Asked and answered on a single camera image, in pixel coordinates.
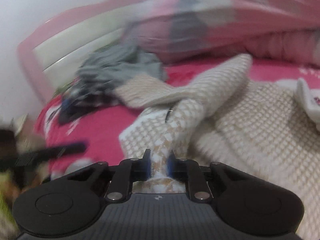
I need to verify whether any pink floral bed sheet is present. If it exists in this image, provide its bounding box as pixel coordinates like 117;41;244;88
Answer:
35;59;319;179

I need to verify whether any folded white purple clothes stack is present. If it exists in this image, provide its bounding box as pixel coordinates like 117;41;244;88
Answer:
295;79;319;131

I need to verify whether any dark crumpled garment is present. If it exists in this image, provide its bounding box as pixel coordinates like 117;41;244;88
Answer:
58;79;120;125

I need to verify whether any pink white bed headboard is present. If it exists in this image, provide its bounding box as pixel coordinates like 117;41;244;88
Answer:
17;0;145;104

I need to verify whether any pink floral quilt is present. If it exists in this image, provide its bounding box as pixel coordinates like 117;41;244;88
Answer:
123;0;319;66

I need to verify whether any beige white houndstooth knit cardigan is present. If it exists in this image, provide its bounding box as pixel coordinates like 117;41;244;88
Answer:
116;54;319;239

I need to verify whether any grey crumpled garment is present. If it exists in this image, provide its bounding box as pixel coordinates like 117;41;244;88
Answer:
77;44;167;89

